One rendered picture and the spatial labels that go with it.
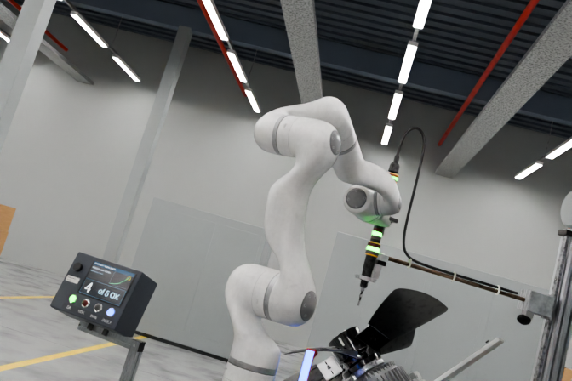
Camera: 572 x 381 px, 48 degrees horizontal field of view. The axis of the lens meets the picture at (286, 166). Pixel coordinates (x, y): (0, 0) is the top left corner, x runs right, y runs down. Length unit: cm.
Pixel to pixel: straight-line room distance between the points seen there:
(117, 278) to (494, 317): 625
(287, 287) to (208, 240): 799
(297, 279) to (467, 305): 639
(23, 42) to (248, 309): 676
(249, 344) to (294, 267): 21
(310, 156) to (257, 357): 48
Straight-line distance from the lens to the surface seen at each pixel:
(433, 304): 212
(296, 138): 151
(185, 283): 953
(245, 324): 159
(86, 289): 212
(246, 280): 158
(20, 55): 806
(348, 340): 220
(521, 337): 799
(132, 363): 206
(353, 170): 178
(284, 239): 153
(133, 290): 203
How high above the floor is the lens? 136
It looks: 9 degrees up
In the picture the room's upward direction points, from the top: 16 degrees clockwise
